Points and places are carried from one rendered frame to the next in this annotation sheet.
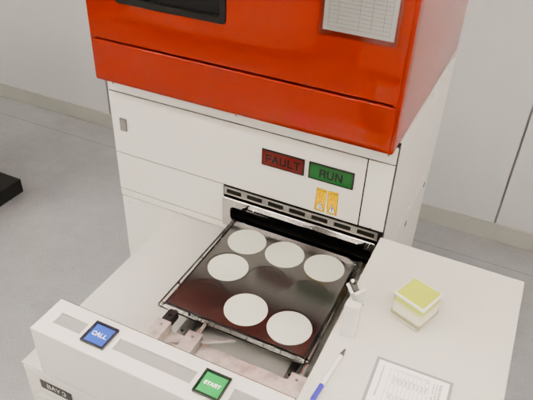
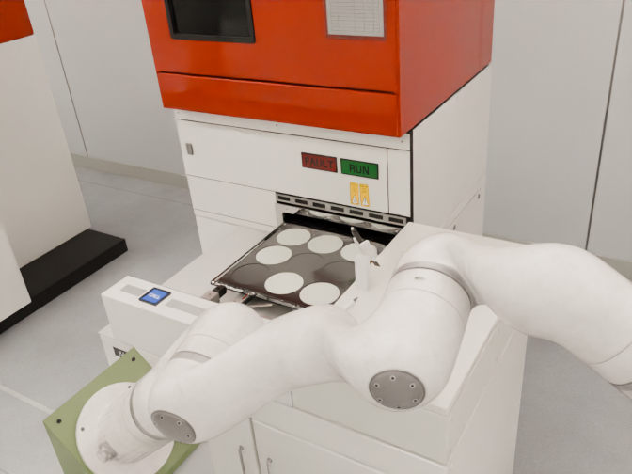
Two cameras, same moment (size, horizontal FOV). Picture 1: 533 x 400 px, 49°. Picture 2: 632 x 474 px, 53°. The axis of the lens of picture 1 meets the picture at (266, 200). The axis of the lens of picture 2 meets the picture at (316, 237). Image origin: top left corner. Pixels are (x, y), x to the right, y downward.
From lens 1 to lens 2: 0.49 m
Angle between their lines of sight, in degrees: 10
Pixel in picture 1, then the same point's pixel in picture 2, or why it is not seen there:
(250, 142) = (291, 148)
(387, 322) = not seen: hidden behind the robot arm
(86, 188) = (184, 244)
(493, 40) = (555, 65)
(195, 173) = (251, 185)
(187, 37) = (228, 59)
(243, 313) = (281, 285)
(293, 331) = (323, 295)
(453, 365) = not seen: hidden behind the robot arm
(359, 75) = (362, 70)
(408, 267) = not seen: hidden behind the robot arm
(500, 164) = (581, 189)
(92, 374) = (150, 328)
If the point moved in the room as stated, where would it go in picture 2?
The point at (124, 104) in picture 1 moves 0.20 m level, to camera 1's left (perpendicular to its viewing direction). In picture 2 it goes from (189, 130) to (130, 132)
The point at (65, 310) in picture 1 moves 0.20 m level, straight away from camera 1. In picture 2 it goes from (130, 282) to (124, 246)
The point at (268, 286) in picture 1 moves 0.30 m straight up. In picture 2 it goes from (307, 267) to (295, 165)
